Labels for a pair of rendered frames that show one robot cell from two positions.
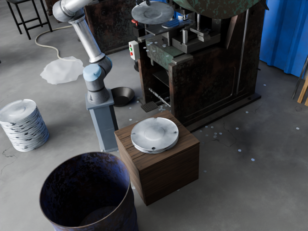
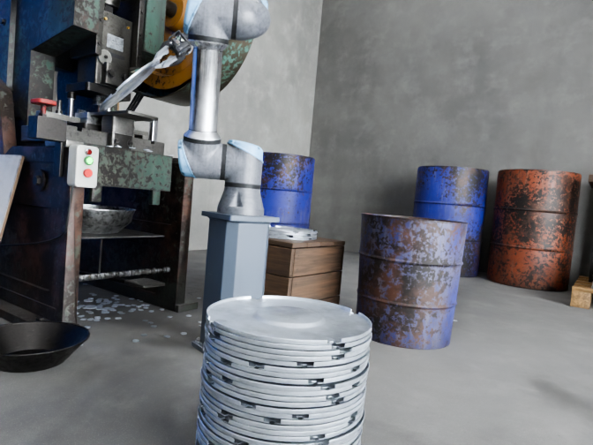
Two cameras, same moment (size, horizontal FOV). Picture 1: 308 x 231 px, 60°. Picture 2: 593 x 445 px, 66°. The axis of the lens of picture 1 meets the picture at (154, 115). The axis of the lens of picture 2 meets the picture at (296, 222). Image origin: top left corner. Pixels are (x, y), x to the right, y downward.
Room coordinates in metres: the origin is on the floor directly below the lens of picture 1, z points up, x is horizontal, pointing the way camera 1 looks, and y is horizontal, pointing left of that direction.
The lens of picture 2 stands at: (2.08, 1.75, 0.52)
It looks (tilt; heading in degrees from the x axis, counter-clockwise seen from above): 3 degrees down; 241
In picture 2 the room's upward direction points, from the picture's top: 5 degrees clockwise
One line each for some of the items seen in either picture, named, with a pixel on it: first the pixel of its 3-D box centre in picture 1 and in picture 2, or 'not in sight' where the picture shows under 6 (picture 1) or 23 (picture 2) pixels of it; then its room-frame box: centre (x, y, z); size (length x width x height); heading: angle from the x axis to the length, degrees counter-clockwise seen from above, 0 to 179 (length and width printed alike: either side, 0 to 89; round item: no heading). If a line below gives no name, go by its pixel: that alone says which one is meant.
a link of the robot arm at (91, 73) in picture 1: (93, 76); (242, 162); (1.54, 0.36, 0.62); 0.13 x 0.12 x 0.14; 161
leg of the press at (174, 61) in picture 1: (221, 68); (129, 198); (1.74, -0.55, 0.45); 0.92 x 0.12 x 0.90; 117
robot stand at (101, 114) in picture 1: (105, 122); (235, 282); (1.53, 0.37, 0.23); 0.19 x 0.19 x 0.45; 11
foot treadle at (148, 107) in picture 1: (173, 98); (107, 277); (1.86, -0.18, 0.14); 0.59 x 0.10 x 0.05; 117
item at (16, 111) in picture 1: (17, 110); (288, 316); (1.69, 1.05, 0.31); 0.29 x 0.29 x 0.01
